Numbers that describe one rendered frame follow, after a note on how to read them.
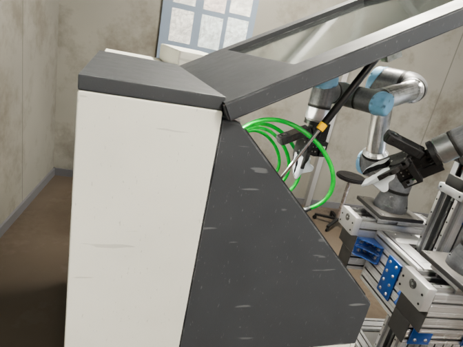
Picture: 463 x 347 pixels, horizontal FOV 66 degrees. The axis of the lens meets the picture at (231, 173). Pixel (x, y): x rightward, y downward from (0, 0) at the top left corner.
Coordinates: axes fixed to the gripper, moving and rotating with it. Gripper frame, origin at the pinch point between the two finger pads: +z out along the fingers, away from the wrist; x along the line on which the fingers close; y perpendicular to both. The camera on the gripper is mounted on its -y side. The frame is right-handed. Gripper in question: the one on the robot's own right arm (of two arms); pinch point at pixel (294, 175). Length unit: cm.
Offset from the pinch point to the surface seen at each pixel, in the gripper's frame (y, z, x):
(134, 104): -58, -23, -34
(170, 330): -43, 33, -34
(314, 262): -7.1, 12.7, -33.8
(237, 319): -26, 31, -34
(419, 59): 253, -66, 234
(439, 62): 279, -68, 230
